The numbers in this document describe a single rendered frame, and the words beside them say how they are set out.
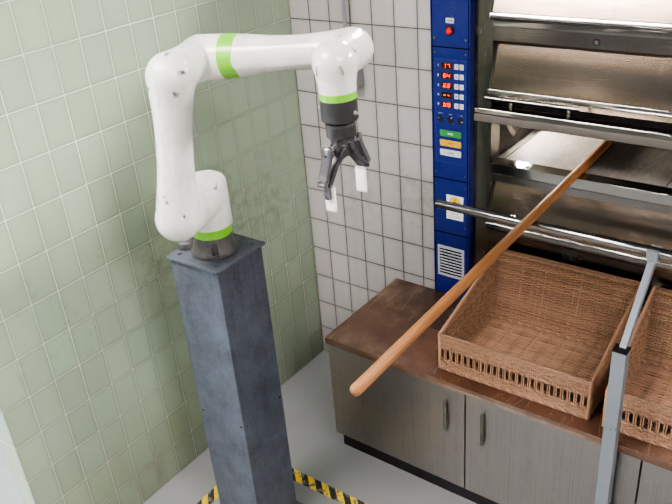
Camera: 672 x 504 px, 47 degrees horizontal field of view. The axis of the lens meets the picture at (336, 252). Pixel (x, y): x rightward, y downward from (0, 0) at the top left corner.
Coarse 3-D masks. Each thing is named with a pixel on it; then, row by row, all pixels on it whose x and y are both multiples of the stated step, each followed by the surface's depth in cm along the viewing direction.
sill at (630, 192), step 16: (496, 160) 287; (512, 160) 286; (512, 176) 283; (528, 176) 279; (544, 176) 275; (560, 176) 271; (592, 176) 268; (608, 192) 263; (624, 192) 260; (640, 192) 256; (656, 192) 253
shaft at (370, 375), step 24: (600, 144) 286; (576, 168) 268; (552, 192) 253; (528, 216) 239; (504, 240) 227; (480, 264) 216; (456, 288) 206; (432, 312) 197; (408, 336) 189; (384, 360) 181; (360, 384) 174
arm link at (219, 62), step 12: (192, 36) 204; (204, 36) 202; (216, 36) 201; (228, 36) 200; (204, 48) 200; (216, 48) 199; (228, 48) 198; (216, 60) 200; (228, 60) 199; (216, 72) 202; (228, 72) 201
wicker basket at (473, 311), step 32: (512, 256) 293; (480, 288) 290; (512, 288) 295; (544, 288) 288; (576, 288) 281; (608, 288) 274; (448, 320) 273; (480, 320) 297; (512, 320) 298; (544, 320) 290; (576, 320) 283; (608, 320) 276; (448, 352) 280; (480, 352) 262; (512, 352) 280; (544, 352) 279; (576, 352) 278; (608, 352) 248; (512, 384) 259; (544, 384) 264; (576, 384) 262; (576, 416) 249
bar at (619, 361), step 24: (480, 216) 253; (504, 216) 248; (600, 240) 231; (624, 240) 228; (648, 264) 223; (624, 336) 220; (624, 360) 217; (624, 384) 223; (600, 456) 237; (600, 480) 241
